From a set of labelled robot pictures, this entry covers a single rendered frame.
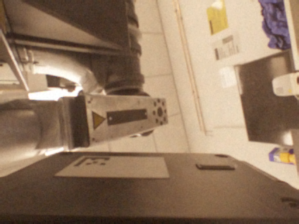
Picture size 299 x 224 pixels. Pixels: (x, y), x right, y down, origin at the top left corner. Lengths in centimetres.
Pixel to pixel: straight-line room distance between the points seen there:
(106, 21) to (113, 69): 10
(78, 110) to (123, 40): 19
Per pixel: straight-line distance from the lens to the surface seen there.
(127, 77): 42
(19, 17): 29
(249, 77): 161
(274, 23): 148
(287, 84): 106
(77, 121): 26
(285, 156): 161
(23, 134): 28
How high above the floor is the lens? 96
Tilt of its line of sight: 56 degrees up
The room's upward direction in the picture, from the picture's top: 97 degrees counter-clockwise
